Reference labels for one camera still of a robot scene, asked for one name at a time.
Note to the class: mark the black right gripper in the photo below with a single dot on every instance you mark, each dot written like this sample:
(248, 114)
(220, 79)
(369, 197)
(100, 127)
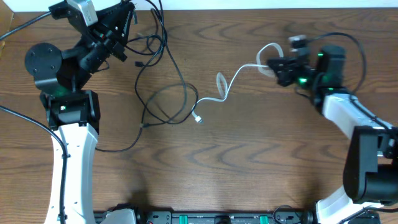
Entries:
(294, 70)

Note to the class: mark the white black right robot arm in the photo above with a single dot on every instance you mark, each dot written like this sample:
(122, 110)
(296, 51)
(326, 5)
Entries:
(370, 172)

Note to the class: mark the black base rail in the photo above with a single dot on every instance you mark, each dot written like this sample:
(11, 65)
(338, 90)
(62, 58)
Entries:
(283, 214)

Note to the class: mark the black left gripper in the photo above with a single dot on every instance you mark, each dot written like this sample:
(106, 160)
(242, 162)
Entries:
(109, 43)

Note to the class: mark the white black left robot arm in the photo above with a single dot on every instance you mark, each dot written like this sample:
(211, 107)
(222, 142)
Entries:
(73, 113)

